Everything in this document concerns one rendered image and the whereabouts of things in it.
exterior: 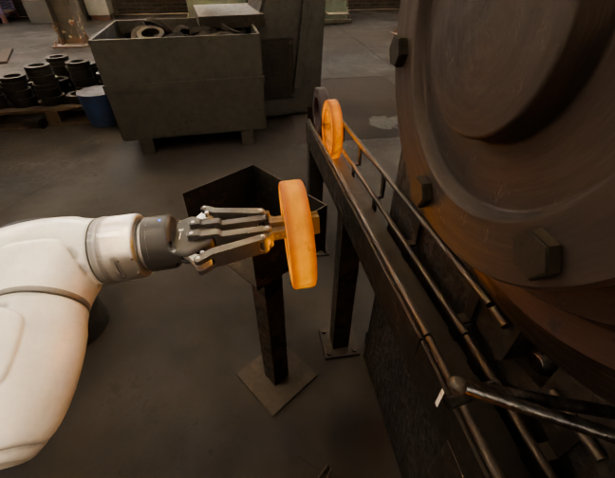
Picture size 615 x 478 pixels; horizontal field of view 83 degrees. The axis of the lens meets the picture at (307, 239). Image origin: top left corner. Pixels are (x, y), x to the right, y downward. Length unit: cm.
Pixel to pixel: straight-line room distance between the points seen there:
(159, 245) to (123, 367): 103
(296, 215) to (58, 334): 29
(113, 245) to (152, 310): 112
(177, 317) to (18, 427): 113
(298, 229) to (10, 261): 33
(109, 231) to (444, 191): 39
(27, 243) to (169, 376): 94
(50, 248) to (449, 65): 46
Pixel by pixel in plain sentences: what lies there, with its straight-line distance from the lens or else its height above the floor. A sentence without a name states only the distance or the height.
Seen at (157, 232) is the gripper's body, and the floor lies 87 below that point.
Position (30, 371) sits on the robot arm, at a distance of 46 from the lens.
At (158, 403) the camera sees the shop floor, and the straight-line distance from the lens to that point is 136.
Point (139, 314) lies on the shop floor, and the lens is 161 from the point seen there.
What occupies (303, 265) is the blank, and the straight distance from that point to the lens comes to 44.
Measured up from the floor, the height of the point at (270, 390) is 1.
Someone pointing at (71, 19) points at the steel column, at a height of 35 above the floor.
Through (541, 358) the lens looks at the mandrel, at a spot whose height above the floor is 75.
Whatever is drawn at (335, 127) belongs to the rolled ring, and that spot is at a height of 73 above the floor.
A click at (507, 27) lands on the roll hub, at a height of 112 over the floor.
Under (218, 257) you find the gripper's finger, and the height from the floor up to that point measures 84.
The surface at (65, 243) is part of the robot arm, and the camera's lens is 52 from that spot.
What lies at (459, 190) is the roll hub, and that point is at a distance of 27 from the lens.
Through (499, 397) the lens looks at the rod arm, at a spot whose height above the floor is 90.
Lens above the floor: 114
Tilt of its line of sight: 39 degrees down
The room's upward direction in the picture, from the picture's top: straight up
